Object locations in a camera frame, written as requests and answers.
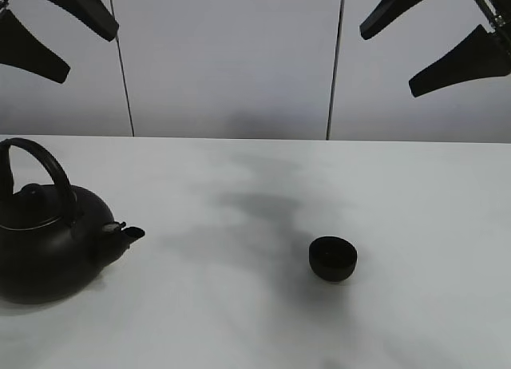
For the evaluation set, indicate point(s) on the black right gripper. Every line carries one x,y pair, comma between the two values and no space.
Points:
482,54

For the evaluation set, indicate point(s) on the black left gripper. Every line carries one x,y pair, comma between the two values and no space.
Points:
20,49

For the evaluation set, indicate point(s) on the small black teacup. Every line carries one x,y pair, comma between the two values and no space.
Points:
332,258

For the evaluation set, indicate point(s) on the black cast iron teapot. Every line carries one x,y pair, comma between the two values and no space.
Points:
55,238

